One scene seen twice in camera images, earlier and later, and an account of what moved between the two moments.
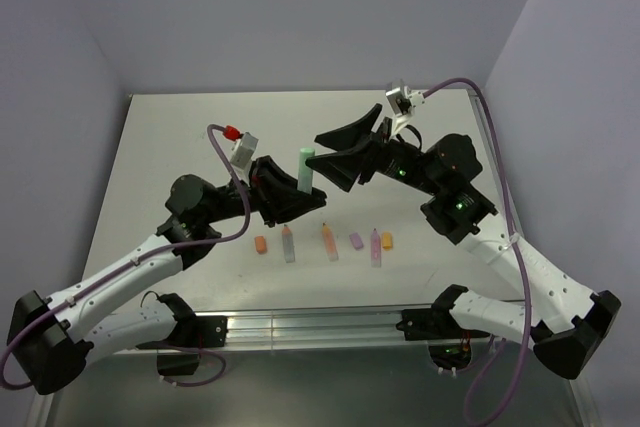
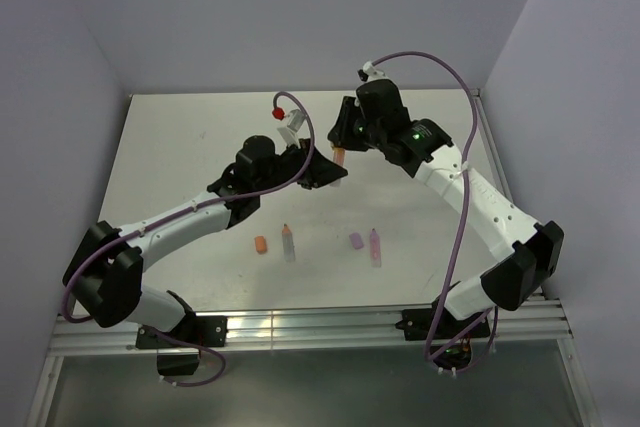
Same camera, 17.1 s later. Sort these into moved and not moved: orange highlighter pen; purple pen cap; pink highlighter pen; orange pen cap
Moved: orange highlighter pen
Not moved: pink highlighter pen; orange pen cap; purple pen cap
